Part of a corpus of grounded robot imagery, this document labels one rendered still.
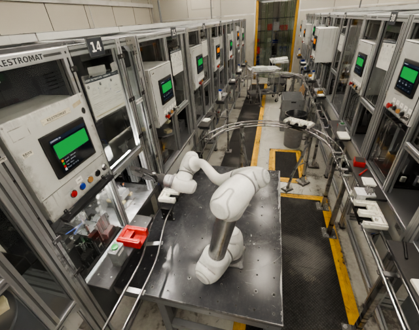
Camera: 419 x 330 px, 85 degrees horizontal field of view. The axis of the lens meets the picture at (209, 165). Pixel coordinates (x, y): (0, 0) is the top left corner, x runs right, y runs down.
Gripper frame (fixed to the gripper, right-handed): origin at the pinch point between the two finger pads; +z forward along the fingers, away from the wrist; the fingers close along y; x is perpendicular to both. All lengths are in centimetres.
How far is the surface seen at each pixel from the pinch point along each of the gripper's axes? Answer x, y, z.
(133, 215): 22.8, -30.0, -1.4
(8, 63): 2, 79, 30
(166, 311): 76, -42, -45
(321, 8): -785, -272, -240
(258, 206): -17, -49, -96
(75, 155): 14.9, 42.0, 14.7
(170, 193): -5, -47, -19
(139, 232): 34.4, -15.1, -13.5
